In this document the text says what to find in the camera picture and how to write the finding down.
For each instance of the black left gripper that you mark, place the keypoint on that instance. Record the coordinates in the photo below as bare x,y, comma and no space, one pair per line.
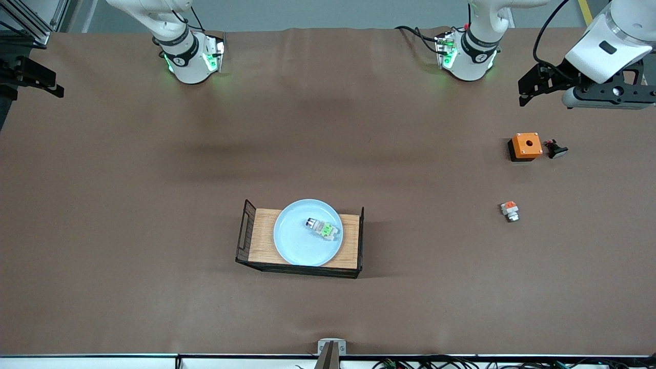
559,75

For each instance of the grey metal camera mount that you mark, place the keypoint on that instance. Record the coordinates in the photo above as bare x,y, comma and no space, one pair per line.
323,343

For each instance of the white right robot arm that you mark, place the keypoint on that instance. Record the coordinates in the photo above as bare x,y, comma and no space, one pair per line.
189,61

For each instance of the orange button enclosure box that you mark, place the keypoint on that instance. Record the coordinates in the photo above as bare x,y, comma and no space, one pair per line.
520,148

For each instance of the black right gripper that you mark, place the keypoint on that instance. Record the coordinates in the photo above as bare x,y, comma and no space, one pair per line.
20,71

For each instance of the red push button switch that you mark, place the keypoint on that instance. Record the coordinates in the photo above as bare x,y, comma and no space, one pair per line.
325,229

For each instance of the orange grey contact block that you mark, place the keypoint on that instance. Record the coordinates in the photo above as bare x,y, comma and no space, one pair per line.
510,209

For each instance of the light blue round plate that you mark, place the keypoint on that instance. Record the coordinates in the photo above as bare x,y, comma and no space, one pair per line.
297,251

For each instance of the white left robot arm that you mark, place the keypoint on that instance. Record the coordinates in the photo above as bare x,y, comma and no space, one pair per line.
476,61

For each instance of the aluminium frame profile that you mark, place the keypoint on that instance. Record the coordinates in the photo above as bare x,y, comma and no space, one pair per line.
25,20

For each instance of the brown table cloth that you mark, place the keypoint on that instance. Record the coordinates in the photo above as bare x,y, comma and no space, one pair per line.
154,205

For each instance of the black push button head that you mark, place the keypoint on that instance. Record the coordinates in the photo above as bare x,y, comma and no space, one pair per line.
556,150

